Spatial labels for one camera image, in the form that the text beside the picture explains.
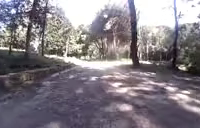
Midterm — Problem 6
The slender tree trunk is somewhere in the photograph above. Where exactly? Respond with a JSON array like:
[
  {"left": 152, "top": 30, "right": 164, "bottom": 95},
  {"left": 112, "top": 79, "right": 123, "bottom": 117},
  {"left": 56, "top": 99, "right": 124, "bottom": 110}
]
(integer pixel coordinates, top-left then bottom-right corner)
[{"left": 23, "top": 0, "right": 40, "bottom": 58}]

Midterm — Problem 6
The thick dark tree trunk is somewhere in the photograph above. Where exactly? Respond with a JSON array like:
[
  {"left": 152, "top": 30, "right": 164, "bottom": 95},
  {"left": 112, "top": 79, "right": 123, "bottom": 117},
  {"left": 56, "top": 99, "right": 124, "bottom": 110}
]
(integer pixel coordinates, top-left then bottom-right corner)
[{"left": 126, "top": 0, "right": 142, "bottom": 67}]

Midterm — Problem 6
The thin dark tree trunk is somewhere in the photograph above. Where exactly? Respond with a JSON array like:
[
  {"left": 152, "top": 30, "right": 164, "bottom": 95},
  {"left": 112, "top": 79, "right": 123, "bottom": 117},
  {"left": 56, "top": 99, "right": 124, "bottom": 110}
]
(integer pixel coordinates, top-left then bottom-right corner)
[{"left": 170, "top": 0, "right": 181, "bottom": 68}]

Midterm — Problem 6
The grass bank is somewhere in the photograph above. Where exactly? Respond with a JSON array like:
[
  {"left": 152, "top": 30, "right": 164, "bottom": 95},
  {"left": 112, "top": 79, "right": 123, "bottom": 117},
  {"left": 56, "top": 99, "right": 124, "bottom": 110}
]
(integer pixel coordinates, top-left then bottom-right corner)
[{"left": 0, "top": 47, "right": 73, "bottom": 78}]

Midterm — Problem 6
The low stone kerb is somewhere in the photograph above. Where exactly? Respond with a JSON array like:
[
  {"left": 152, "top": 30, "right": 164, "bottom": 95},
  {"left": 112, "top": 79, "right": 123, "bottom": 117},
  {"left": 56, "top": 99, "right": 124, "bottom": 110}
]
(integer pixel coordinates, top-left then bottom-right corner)
[{"left": 0, "top": 63, "right": 78, "bottom": 89}]

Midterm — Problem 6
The grass verge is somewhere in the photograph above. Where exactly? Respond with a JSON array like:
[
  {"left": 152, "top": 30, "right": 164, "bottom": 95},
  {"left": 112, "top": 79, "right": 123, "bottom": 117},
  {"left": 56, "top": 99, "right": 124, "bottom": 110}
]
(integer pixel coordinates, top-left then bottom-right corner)
[{"left": 121, "top": 61, "right": 200, "bottom": 82}]

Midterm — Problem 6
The brown dirt path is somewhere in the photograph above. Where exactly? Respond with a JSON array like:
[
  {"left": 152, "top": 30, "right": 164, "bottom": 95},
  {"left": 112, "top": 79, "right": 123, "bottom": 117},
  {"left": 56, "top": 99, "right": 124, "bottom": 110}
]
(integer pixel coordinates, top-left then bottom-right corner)
[{"left": 0, "top": 59, "right": 200, "bottom": 128}]

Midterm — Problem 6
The wood of green trees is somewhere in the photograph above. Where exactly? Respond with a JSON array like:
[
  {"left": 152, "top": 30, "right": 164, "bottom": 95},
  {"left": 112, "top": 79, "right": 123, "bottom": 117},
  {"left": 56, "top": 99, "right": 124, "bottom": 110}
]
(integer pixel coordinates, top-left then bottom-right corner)
[{"left": 0, "top": 0, "right": 200, "bottom": 80}]

